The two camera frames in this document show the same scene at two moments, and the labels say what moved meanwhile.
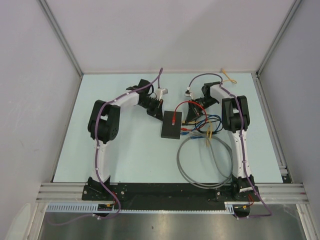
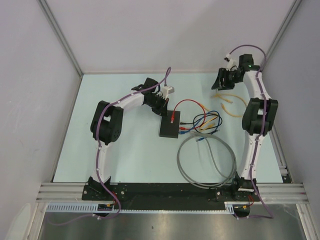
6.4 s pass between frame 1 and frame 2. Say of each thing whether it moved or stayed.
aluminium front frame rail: stayed
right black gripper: moved
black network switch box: stayed
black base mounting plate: stayed
